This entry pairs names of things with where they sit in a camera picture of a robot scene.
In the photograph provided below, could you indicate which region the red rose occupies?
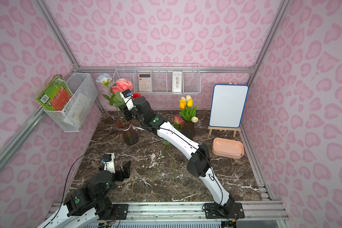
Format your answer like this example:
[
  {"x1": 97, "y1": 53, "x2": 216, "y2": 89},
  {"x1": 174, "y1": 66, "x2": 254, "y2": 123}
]
[{"x1": 132, "y1": 93, "x2": 142, "y2": 99}]

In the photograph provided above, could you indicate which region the pink rose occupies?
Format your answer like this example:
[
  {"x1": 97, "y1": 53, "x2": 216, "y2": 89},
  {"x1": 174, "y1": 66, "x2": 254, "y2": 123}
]
[
  {"x1": 169, "y1": 116, "x2": 184, "y2": 180},
  {"x1": 111, "y1": 78, "x2": 134, "y2": 110}
]

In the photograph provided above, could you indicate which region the white rose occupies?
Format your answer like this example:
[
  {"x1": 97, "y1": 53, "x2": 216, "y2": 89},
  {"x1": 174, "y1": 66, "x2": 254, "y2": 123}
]
[
  {"x1": 96, "y1": 73, "x2": 125, "y2": 124},
  {"x1": 153, "y1": 140, "x2": 170, "y2": 179}
]

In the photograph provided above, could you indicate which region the dark red vase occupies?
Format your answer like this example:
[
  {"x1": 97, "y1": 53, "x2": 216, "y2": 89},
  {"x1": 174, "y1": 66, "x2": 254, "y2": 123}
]
[
  {"x1": 181, "y1": 121, "x2": 195, "y2": 140},
  {"x1": 115, "y1": 117, "x2": 139, "y2": 145}
]

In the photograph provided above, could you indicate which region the cream white tulip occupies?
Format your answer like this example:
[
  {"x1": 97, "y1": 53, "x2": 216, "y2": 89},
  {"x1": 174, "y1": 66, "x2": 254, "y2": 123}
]
[{"x1": 186, "y1": 95, "x2": 192, "y2": 103}]

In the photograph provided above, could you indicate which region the small cream tulip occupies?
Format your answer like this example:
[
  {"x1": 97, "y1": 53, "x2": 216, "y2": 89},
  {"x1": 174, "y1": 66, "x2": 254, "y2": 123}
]
[{"x1": 191, "y1": 116, "x2": 199, "y2": 123}]

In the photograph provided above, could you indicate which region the pink plastic tray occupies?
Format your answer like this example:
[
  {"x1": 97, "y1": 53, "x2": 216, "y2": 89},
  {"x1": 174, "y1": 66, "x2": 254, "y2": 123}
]
[{"x1": 212, "y1": 138, "x2": 245, "y2": 159}]

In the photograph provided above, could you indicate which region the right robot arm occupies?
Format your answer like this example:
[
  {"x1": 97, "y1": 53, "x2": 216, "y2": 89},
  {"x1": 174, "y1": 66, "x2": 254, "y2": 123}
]
[{"x1": 120, "y1": 90, "x2": 236, "y2": 216}]

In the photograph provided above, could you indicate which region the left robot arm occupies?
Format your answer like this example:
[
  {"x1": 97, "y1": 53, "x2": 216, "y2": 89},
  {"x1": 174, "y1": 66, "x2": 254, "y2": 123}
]
[{"x1": 39, "y1": 161, "x2": 131, "y2": 228}]

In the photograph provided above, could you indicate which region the pink calculator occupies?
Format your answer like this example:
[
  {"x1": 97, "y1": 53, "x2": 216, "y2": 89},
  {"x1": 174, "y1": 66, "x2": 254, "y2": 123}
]
[{"x1": 138, "y1": 73, "x2": 152, "y2": 92}]

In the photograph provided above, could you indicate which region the white paper in basket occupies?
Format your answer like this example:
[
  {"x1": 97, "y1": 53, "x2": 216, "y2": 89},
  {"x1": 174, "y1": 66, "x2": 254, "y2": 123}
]
[{"x1": 64, "y1": 93, "x2": 91, "y2": 129}]

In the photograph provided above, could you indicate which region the white mesh side basket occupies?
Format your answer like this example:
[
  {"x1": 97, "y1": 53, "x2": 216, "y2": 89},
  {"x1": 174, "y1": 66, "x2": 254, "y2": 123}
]
[{"x1": 45, "y1": 73, "x2": 98, "y2": 132}]

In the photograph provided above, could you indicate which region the green and red book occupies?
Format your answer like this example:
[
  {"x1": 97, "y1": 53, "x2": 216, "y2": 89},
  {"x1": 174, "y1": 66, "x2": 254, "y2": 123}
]
[{"x1": 36, "y1": 75, "x2": 73, "y2": 111}]

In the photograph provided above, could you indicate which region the small whiteboard on easel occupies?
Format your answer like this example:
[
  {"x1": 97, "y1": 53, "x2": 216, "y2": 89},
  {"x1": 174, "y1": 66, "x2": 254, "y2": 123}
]
[{"x1": 208, "y1": 84, "x2": 249, "y2": 137}]

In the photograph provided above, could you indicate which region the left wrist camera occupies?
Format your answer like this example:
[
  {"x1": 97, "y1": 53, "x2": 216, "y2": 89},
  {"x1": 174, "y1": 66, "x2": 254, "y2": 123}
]
[{"x1": 102, "y1": 153, "x2": 116, "y2": 174}]

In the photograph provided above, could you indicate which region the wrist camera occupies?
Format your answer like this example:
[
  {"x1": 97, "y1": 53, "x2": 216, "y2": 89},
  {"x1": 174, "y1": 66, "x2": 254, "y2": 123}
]
[
  {"x1": 102, "y1": 153, "x2": 116, "y2": 174},
  {"x1": 120, "y1": 89, "x2": 135, "y2": 111}
]

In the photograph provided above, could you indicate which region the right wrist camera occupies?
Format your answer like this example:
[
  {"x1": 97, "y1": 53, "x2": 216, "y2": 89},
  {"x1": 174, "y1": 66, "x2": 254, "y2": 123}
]
[{"x1": 120, "y1": 89, "x2": 135, "y2": 111}]

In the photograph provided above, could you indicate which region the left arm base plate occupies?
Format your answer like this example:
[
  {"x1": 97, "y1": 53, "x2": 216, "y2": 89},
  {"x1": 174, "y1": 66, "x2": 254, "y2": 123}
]
[{"x1": 101, "y1": 204, "x2": 129, "y2": 221}]

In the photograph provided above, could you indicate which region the white wire wall shelf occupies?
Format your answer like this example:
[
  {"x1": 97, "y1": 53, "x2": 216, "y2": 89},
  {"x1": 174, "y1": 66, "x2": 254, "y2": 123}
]
[{"x1": 113, "y1": 63, "x2": 201, "y2": 95}]

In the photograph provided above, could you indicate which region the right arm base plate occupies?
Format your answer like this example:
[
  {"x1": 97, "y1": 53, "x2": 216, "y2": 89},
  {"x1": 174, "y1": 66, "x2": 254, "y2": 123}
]
[{"x1": 202, "y1": 202, "x2": 245, "y2": 220}]

